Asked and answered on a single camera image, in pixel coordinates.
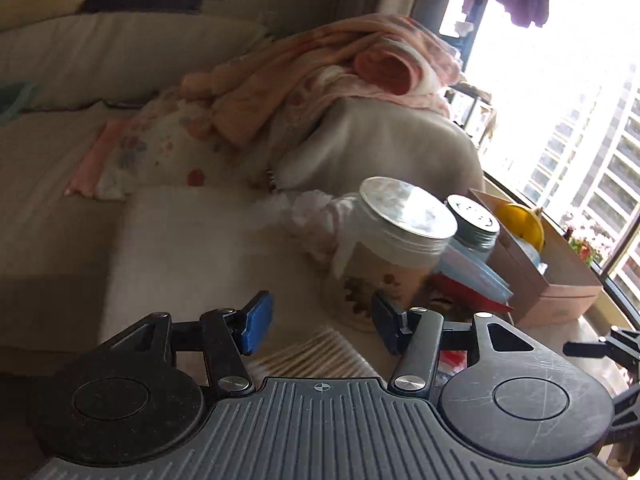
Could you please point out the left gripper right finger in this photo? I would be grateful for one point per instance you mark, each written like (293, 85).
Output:
(413, 335)

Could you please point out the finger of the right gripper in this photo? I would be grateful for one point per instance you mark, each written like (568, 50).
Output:
(619, 345)

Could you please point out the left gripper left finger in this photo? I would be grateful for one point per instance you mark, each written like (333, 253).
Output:
(227, 336)

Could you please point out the yellow soft ball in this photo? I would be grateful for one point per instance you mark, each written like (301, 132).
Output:
(524, 223)

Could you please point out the red sachet packet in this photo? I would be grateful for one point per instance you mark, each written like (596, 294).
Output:
(465, 296)

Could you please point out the pink cardboard box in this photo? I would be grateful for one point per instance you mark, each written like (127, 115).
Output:
(552, 287)

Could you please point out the blue surgical face mask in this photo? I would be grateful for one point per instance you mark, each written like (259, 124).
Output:
(463, 266)

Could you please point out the cotton swab pack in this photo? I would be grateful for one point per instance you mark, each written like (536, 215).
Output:
(325, 354)

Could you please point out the pink flower pot plant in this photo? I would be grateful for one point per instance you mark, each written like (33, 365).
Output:
(585, 251)

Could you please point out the clear plastic jar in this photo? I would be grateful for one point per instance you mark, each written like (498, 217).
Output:
(392, 240)

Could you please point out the green lid glass jar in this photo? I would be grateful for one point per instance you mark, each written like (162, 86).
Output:
(478, 229)

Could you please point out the floral pink pillow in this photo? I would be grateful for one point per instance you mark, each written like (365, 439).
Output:
(170, 141)

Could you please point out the beige cushion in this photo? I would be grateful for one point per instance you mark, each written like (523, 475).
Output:
(358, 138)

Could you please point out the pink folded blankets pile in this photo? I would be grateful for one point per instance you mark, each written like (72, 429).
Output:
(385, 57)

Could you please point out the black flat case on sofa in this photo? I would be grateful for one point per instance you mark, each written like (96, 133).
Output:
(143, 6)

